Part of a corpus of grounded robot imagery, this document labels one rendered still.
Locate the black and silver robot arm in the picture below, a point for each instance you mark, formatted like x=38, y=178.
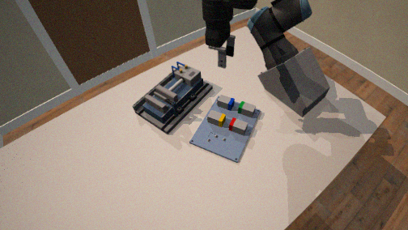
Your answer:
x=268, y=25

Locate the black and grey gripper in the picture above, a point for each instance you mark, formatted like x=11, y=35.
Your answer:
x=218, y=14

